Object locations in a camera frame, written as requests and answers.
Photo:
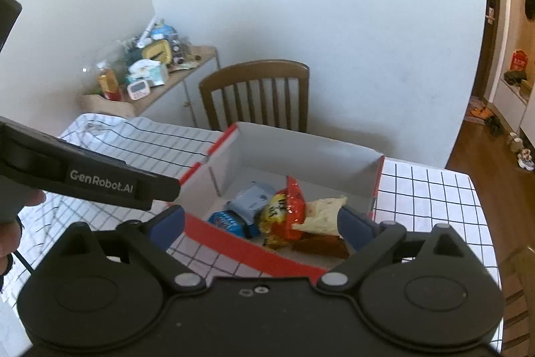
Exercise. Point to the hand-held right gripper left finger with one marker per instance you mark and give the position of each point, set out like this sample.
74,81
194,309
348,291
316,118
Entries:
171,221

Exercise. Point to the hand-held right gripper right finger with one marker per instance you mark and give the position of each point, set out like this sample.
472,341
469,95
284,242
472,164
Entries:
351,223

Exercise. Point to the pale yellow snack packet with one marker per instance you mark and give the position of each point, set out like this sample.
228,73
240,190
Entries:
319,217

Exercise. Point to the brown red snack bag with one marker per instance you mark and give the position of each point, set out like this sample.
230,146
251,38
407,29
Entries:
322,246

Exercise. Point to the bright blue snack packet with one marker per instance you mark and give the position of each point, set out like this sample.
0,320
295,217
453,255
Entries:
225,221

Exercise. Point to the red cardboard box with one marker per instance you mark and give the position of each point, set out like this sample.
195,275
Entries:
234,240

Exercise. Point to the red yellow chip bag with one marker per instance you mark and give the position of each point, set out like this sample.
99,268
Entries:
280,215

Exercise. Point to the grey blue snack packet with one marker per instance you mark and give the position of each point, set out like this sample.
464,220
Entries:
253,200

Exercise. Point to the person's left hand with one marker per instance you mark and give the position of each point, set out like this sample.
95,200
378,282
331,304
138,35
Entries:
9,240

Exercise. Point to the white black checked tablecloth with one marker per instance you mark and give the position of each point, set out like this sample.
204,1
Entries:
434,206

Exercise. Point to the orange juice bottle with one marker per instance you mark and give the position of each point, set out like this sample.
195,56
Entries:
109,85

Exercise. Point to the white kitchen timer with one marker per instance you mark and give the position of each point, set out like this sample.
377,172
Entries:
138,90

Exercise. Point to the clear glass dome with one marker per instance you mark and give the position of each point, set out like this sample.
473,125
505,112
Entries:
90,68

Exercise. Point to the white green tissue pack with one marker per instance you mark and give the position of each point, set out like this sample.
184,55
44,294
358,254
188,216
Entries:
148,71

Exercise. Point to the light wooden side cabinet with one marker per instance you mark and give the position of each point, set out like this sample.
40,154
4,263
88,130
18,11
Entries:
184,76

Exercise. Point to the yellow box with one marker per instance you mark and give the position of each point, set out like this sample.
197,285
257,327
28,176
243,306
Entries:
158,52

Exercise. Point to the white tube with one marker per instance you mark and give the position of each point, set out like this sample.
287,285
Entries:
148,31

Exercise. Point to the brown wooden slatted chair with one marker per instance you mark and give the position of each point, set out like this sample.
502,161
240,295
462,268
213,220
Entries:
255,89

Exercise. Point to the orange slippers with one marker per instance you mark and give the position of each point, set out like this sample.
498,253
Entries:
478,112

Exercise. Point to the white shoe bench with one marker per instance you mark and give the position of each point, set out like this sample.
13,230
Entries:
508,106

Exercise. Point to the red ornament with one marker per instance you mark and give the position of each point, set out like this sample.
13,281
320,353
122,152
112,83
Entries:
519,60

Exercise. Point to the dark brown door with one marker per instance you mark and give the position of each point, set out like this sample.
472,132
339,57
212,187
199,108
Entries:
489,5

